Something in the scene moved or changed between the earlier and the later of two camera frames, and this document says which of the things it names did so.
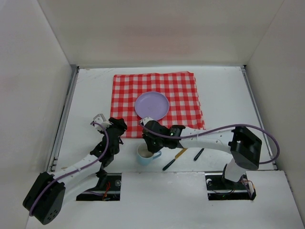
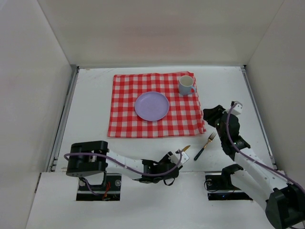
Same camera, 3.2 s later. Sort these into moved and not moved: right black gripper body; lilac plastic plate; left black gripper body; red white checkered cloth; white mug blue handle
Moved: left black gripper body; right black gripper body; white mug blue handle
Not moved: red white checkered cloth; lilac plastic plate
